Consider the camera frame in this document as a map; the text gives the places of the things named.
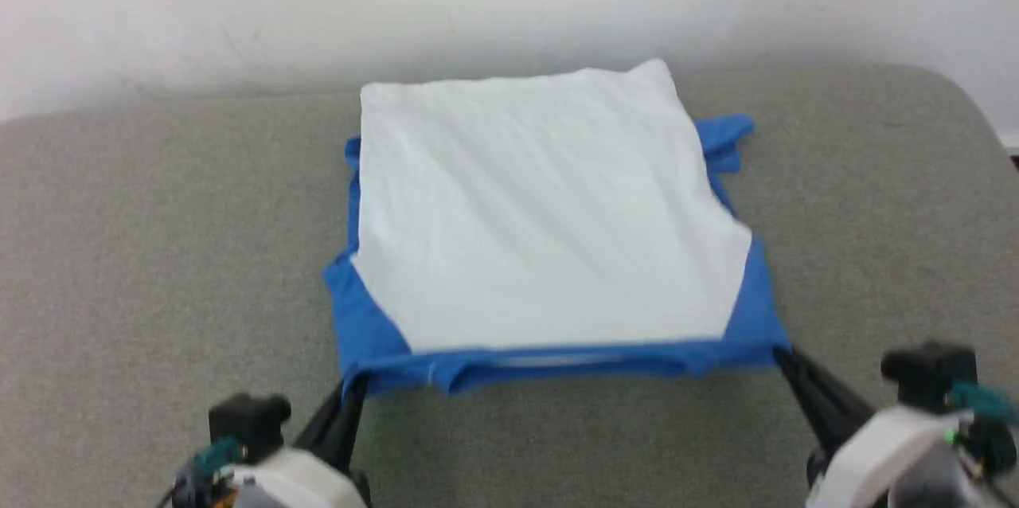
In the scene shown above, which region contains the grey fabric sofa seat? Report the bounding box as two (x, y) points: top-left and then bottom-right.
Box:
(0, 62), (1019, 508)

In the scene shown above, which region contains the right camera cable teal plug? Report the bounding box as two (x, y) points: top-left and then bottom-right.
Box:
(946, 381), (1019, 423)

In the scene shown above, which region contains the left camera cable teal plug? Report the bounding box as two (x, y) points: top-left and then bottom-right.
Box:
(159, 436), (241, 508)

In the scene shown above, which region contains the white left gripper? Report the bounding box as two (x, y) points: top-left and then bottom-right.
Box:
(215, 373), (372, 508)

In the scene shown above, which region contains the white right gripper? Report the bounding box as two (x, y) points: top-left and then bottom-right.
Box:
(772, 345), (969, 508)

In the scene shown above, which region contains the camera cable teal plug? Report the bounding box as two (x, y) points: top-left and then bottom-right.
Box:
(946, 381), (1019, 423)
(159, 436), (241, 508)

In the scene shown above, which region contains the white and blue t-shirt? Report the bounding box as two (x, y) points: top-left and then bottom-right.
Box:
(322, 58), (793, 397)

